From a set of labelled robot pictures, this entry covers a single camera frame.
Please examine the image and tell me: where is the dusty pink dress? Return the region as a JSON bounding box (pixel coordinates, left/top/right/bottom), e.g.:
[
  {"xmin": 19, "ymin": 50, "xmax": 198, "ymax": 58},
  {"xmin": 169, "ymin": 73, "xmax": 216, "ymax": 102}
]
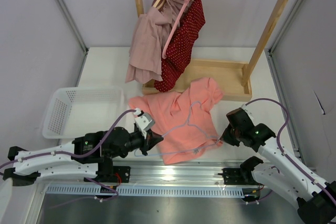
[{"xmin": 125, "ymin": 0, "xmax": 184, "ymax": 84}]

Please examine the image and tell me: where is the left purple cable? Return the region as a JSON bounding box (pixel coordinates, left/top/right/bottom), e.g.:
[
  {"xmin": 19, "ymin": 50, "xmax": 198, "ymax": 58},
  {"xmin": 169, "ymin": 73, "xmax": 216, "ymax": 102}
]
[{"xmin": 0, "ymin": 108, "xmax": 137, "ymax": 177}]

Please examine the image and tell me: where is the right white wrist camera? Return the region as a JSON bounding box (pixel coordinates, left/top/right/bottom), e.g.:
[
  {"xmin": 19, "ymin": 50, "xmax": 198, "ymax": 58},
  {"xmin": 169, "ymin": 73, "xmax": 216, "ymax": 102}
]
[{"xmin": 241, "ymin": 104, "xmax": 254, "ymax": 120}]

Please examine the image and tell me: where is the light blue plastic hanger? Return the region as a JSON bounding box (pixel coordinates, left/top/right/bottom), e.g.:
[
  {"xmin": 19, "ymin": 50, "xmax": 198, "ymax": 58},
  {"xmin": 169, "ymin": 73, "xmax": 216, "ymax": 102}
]
[{"xmin": 148, "ymin": 101, "xmax": 224, "ymax": 156}]

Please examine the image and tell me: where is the white slotted cable duct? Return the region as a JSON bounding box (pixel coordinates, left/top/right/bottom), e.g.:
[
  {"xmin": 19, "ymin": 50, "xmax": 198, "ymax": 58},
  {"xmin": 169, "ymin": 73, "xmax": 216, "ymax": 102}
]
[{"xmin": 46, "ymin": 184, "xmax": 260, "ymax": 198}]

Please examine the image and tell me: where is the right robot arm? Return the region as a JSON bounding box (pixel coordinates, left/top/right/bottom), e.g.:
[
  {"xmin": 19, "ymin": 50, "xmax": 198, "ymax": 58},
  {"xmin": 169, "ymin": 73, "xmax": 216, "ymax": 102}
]
[{"xmin": 220, "ymin": 108, "xmax": 335, "ymax": 223}]

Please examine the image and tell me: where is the salmon pink skirt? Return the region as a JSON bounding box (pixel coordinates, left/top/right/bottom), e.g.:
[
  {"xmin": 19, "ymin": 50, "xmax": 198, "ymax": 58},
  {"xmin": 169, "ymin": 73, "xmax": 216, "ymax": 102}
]
[{"xmin": 129, "ymin": 78, "xmax": 223, "ymax": 165}]

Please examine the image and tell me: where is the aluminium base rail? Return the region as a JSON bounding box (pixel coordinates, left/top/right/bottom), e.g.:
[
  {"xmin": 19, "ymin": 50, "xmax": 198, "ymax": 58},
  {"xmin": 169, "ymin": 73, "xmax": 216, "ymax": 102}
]
[{"xmin": 113, "ymin": 160, "xmax": 258, "ymax": 186}]

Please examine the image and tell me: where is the red polka dot garment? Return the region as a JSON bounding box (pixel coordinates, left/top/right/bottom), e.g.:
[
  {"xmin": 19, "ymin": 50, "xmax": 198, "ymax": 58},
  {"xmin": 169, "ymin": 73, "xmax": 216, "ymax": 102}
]
[{"xmin": 154, "ymin": 0, "xmax": 206, "ymax": 92}]

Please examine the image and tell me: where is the wooden clothes rack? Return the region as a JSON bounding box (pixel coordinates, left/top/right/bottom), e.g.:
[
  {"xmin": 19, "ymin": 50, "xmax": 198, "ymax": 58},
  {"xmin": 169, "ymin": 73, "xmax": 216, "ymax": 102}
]
[{"xmin": 135, "ymin": 0, "xmax": 288, "ymax": 102}]

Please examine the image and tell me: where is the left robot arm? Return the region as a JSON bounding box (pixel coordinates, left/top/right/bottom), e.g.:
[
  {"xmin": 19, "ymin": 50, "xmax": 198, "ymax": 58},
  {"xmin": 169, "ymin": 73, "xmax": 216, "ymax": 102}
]
[{"xmin": 1, "ymin": 127, "xmax": 164, "ymax": 186}]

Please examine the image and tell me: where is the pink plastic hanger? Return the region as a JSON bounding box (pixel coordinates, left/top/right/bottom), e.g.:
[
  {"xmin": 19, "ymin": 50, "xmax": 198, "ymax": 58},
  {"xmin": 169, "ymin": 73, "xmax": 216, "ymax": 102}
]
[{"xmin": 162, "ymin": 0, "xmax": 191, "ymax": 59}]

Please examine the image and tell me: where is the white plastic basket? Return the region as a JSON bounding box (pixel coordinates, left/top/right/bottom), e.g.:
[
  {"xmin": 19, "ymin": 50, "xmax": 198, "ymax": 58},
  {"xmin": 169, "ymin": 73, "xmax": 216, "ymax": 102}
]
[{"xmin": 42, "ymin": 86, "xmax": 127, "ymax": 139}]

